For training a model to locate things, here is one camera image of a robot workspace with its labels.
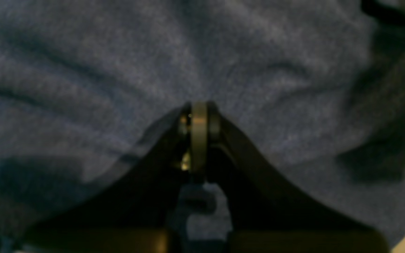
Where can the blue grey t-shirt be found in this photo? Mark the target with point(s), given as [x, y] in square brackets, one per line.
[87, 87]

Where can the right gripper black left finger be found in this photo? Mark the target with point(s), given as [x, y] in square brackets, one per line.
[130, 216]

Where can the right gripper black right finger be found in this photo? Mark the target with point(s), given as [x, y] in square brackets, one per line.
[269, 214]

